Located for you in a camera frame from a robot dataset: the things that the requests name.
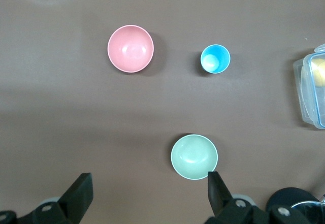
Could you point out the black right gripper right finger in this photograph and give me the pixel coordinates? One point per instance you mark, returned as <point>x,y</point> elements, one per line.
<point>218,198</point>

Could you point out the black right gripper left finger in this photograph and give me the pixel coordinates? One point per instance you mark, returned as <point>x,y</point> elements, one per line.
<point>78,196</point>

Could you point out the sage green bowl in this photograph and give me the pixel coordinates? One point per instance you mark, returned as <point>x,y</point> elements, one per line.
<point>193,155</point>

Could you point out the pink bowl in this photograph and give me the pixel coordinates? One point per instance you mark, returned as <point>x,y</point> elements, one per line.
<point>130,48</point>

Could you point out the clear plastic lidded container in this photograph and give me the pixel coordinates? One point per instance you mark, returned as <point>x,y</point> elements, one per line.
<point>308,102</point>

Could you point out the blue cup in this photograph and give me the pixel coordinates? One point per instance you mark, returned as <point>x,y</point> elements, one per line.
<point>215,59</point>

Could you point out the yellow lemon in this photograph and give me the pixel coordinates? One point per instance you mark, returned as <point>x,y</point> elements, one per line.
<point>320,71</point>

